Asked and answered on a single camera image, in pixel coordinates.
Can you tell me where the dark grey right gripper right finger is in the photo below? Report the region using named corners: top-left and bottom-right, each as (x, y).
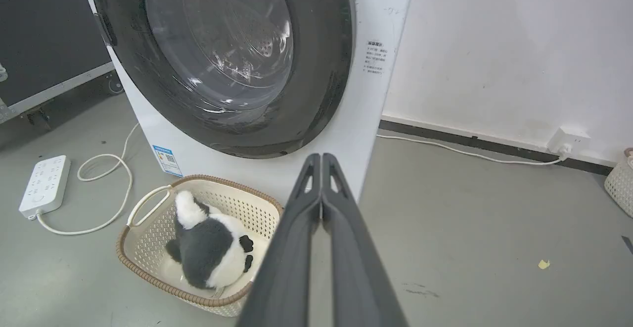
top-left (321, 153), bottom-right (409, 327)

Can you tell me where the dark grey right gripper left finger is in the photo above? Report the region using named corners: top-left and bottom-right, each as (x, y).
top-left (236, 153), bottom-right (322, 327)

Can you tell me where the white washing machine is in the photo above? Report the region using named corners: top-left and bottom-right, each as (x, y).
top-left (77, 0), bottom-right (418, 209)

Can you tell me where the dark round washing machine door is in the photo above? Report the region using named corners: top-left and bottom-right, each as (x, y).
top-left (88, 0), bottom-right (357, 159)

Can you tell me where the grey and white plush toy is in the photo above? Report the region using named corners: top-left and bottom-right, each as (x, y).
top-left (165, 190), bottom-right (255, 290)

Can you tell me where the beige plastic laundry basket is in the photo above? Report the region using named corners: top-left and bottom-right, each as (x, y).
top-left (116, 174), bottom-right (284, 318)

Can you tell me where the white power strip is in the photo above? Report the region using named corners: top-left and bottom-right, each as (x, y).
top-left (19, 155), bottom-right (71, 220)

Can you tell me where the white woven basket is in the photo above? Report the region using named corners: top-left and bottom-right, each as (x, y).
top-left (604, 147), bottom-right (633, 218)

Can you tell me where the black flight case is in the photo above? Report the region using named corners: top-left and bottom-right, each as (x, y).
top-left (0, 0), bottom-right (125, 131)

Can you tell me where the white wall cable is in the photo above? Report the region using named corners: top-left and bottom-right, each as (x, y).
top-left (376, 133), bottom-right (568, 166)

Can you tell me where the white power strip cable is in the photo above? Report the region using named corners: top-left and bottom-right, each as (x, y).
top-left (36, 122), bottom-right (141, 236)

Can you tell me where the white wall plug adapter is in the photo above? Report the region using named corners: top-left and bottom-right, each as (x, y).
top-left (547, 127), bottom-right (591, 155)

